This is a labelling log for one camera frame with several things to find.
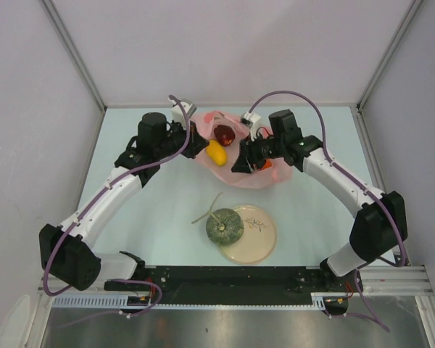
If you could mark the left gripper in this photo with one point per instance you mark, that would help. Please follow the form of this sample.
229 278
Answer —
196 142

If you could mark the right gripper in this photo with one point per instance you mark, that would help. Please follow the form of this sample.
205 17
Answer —
248 157

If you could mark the pink plastic bag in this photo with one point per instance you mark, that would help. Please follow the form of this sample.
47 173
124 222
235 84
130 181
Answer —
205 123

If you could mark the yellow fake mango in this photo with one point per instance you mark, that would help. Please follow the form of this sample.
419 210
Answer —
216 153

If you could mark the dark red fake apple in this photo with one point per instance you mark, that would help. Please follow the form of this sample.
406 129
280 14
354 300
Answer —
224 135

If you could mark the green fake melon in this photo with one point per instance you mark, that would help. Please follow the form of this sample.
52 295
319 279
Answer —
224 226

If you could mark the orange fake orange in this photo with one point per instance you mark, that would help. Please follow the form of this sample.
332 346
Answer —
267 164

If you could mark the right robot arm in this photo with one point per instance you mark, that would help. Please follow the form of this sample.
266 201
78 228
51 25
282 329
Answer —
380 219

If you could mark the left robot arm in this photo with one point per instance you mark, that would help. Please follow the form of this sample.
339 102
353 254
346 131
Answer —
66 249

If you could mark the beige ceramic plate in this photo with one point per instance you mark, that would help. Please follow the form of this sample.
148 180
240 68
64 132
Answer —
258 239

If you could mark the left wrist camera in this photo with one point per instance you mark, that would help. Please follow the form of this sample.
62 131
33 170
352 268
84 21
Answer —
183 108

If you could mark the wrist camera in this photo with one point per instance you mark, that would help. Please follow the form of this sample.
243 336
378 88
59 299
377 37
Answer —
252 121
183 108

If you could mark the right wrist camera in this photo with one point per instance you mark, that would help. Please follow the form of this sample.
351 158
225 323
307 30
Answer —
252 121

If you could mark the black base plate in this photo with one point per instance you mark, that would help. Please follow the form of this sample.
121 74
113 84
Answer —
240 295

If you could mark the aluminium frame rail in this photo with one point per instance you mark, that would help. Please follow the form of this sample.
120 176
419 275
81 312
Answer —
405 281

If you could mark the white cable duct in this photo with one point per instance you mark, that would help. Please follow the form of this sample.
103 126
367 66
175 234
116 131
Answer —
133 303

